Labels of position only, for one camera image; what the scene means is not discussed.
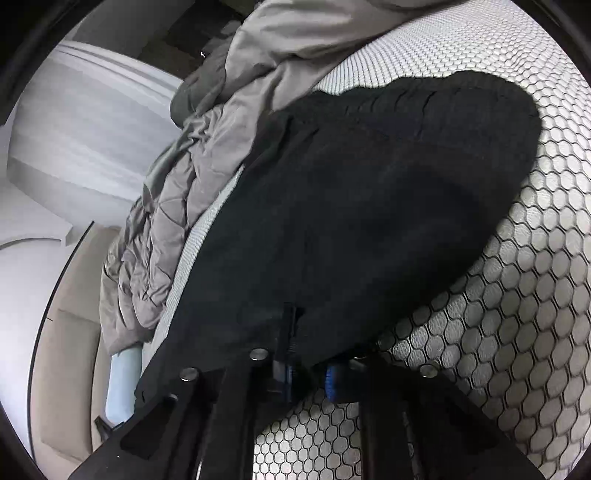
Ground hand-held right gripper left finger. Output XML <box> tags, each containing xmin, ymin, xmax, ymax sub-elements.
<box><xmin>69</xmin><ymin>302</ymin><xmax>320</xmax><ymax>480</ymax></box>

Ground honeycomb pattern mattress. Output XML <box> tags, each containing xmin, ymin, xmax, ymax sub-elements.
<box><xmin>148</xmin><ymin>0</ymin><xmax>591</xmax><ymax>480</ymax></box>

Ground beige padded headboard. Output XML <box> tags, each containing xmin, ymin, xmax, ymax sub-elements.
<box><xmin>28</xmin><ymin>222</ymin><xmax>122</xmax><ymax>467</ymax></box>

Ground black pants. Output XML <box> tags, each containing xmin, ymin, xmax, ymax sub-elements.
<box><xmin>134</xmin><ymin>69</ymin><xmax>543</xmax><ymax>416</ymax></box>

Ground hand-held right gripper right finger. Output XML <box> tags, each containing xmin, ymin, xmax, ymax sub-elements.
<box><xmin>323</xmin><ymin>351</ymin><xmax>546</xmax><ymax>480</ymax></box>

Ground white curtain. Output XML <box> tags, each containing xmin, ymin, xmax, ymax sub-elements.
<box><xmin>9</xmin><ymin>41</ymin><xmax>185</xmax><ymax>222</ymax></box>

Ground light blue pillow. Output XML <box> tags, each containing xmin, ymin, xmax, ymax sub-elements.
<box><xmin>105</xmin><ymin>346</ymin><xmax>145</xmax><ymax>423</ymax></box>

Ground grey quilted blanket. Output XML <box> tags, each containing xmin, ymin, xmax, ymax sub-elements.
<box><xmin>104</xmin><ymin>0</ymin><xmax>416</xmax><ymax>356</ymax></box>

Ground dark grey cloth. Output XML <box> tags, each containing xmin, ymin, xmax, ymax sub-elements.
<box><xmin>170</xmin><ymin>41</ymin><xmax>241</xmax><ymax>134</ymax></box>

